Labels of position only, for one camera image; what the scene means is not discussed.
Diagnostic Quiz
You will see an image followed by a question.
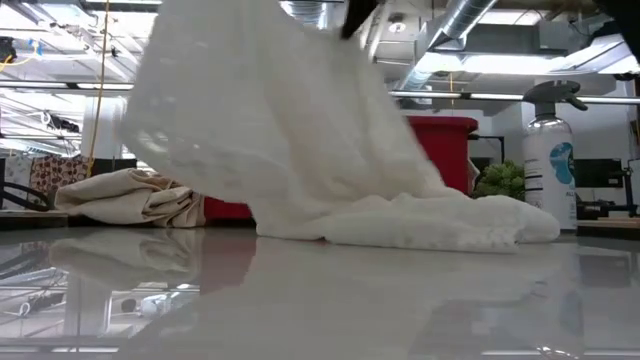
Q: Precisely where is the black curved bar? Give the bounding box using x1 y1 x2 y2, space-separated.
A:
0 180 52 211

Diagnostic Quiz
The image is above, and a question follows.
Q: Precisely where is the white lace top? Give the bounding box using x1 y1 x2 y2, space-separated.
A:
117 0 561 254

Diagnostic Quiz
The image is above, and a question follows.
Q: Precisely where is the yellow hanging cable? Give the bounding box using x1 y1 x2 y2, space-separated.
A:
88 0 111 176

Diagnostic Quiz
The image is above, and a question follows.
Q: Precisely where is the silver spiral ventilation duct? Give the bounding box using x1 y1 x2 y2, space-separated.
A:
394 0 499 92

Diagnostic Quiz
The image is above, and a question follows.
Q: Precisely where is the silver ribbed ventilation duct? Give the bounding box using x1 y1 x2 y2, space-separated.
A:
279 0 331 29

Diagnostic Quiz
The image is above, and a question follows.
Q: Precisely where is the red plastic laundry bin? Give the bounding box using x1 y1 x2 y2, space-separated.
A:
202 114 480 222

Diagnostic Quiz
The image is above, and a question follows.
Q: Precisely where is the green potted plant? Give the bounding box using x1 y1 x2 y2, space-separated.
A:
471 159 527 202

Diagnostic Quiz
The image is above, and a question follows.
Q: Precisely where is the black computer monitor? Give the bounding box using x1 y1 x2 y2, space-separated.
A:
573 158 624 189

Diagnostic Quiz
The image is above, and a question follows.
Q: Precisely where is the black box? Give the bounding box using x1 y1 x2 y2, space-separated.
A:
92 158 139 175

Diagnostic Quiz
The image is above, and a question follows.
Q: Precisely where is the long ceiling light bar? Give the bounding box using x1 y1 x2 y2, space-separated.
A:
0 81 640 105

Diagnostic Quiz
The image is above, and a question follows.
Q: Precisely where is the beige folded cloth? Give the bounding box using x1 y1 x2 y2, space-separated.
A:
53 167 207 229

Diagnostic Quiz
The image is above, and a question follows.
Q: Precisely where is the brown patterned fabric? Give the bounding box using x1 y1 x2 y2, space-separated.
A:
28 154 94 194

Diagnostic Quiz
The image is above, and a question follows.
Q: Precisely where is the black monitor stand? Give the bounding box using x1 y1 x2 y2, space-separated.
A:
574 167 640 220

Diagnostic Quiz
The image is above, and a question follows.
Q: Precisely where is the clear spray bottle black trigger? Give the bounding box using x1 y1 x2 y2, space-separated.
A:
522 79 590 231

